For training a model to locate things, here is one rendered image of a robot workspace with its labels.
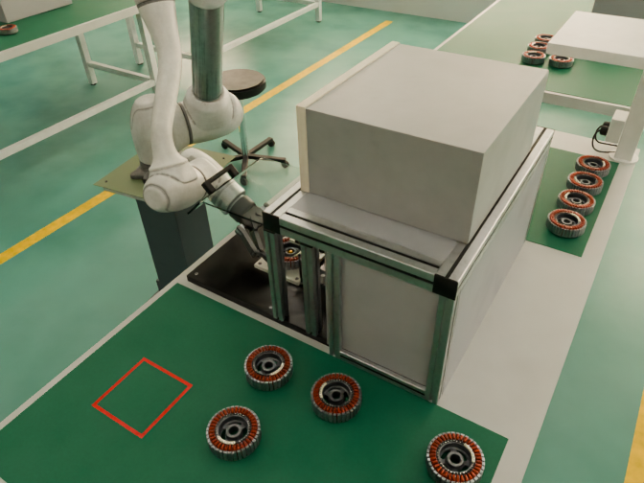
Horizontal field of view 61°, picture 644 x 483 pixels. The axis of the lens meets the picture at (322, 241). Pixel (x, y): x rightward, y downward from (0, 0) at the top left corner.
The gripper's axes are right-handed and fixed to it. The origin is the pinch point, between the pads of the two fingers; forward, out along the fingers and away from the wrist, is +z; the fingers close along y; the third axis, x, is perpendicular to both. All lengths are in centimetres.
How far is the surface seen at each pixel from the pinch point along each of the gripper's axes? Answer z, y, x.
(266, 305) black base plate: 5.9, 17.8, -0.5
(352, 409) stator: 36, 35, 18
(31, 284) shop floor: -94, 7, -147
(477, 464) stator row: 59, 33, 32
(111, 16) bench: -209, -146, -128
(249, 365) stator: 13.2, 36.8, 5.6
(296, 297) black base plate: 10.3, 11.4, 2.0
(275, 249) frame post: 0.1, 20.3, 23.2
